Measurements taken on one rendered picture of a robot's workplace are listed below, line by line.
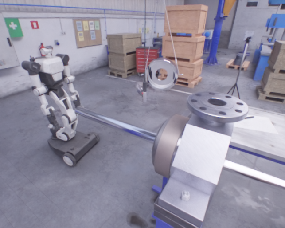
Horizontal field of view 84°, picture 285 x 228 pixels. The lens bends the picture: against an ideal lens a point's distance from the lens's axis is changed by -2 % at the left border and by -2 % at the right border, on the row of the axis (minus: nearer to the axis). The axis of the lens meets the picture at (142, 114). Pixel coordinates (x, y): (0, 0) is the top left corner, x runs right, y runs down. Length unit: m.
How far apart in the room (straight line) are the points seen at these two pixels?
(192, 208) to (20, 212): 1.94
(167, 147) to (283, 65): 4.36
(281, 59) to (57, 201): 4.99
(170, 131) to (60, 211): 1.63
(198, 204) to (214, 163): 0.17
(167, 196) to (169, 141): 0.25
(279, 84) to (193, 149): 4.43
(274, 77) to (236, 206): 3.47
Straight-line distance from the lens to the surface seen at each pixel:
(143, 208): 1.99
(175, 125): 0.86
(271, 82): 5.02
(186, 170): 0.75
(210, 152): 0.74
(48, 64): 2.11
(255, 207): 2.34
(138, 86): 2.00
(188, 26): 4.99
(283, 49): 4.87
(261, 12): 13.92
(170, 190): 0.77
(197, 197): 0.77
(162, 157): 0.85
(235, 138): 1.59
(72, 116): 2.34
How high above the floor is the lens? 1.73
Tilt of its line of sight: 30 degrees down
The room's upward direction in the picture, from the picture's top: straight up
